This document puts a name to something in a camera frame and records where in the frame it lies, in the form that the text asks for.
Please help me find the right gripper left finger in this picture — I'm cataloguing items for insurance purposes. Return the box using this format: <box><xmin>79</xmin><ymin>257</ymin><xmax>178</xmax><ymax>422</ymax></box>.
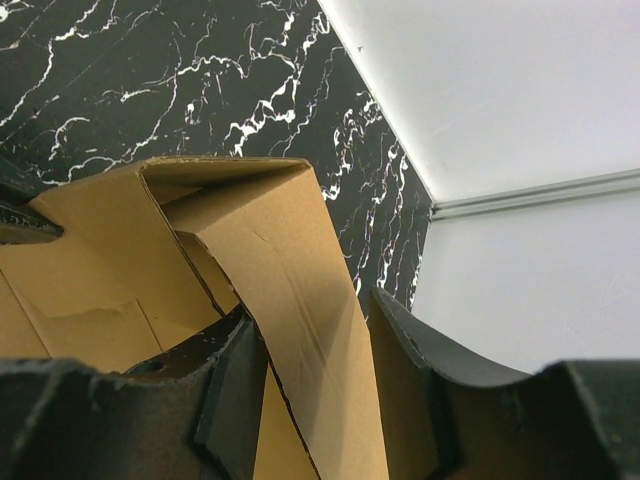
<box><xmin>1</xmin><ymin>306</ymin><xmax>268</xmax><ymax>479</ymax></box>

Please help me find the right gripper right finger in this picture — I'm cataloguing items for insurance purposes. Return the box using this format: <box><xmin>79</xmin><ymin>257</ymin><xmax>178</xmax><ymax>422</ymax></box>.
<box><xmin>368</xmin><ymin>288</ymin><xmax>639</xmax><ymax>479</ymax></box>

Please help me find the aluminium frame profile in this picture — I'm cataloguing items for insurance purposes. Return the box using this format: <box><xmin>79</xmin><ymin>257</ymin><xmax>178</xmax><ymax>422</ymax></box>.
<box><xmin>430</xmin><ymin>169</ymin><xmax>639</xmax><ymax>222</ymax></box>

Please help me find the brown cardboard box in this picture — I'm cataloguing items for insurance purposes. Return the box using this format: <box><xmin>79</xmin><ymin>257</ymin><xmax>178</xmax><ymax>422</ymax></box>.
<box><xmin>1</xmin><ymin>157</ymin><xmax>388</xmax><ymax>479</ymax></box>

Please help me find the black marble pattern mat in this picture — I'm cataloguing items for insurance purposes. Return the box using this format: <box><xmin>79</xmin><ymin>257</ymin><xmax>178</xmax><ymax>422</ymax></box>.
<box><xmin>1</xmin><ymin>1</ymin><xmax>431</xmax><ymax>305</ymax></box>

